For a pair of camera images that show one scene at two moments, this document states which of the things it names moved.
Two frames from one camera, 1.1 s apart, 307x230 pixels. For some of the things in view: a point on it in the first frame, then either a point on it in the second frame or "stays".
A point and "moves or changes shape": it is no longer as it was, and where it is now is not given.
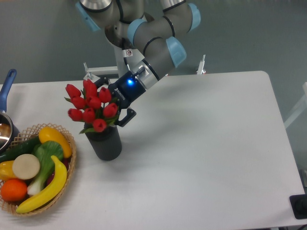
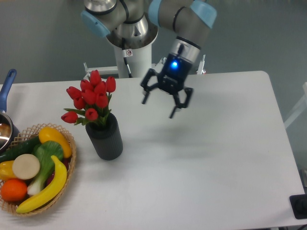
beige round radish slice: [26, 166] stays
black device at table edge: [299, 204] stays
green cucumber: [26, 148] stays
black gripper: [125, 90] → [171, 80]
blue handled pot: [8, 133] stays
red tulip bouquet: [92, 106] moves or changes shape
